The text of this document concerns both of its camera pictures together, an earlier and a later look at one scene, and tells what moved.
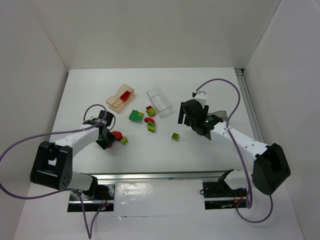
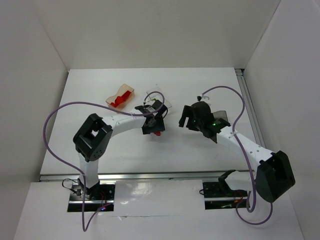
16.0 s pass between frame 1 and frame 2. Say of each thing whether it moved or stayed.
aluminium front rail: stayed
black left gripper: moved
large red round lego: moved
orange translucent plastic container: stayed
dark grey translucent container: stayed
